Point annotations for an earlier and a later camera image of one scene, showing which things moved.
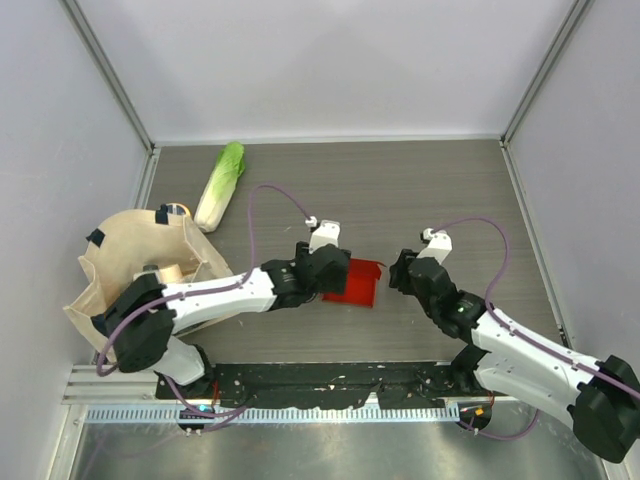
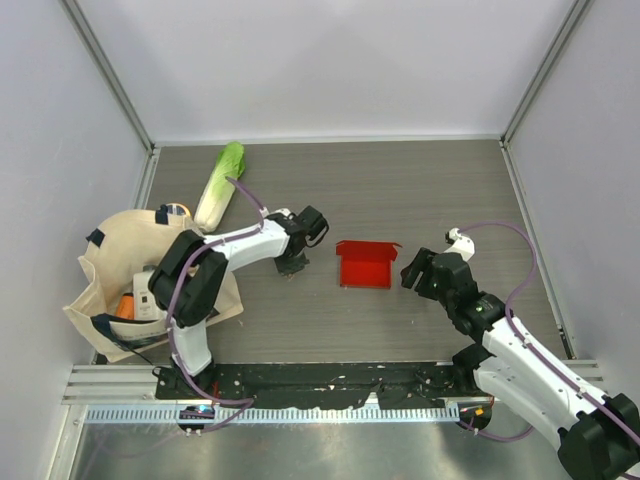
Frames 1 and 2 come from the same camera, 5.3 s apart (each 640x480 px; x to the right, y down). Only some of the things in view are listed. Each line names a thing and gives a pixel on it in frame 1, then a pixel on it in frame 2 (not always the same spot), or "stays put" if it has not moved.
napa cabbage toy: (218, 192) stays put
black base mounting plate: (274, 386) stays put
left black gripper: (336, 285) -> (289, 268)
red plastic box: (363, 276) -> (366, 263)
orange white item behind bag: (178, 208) stays put
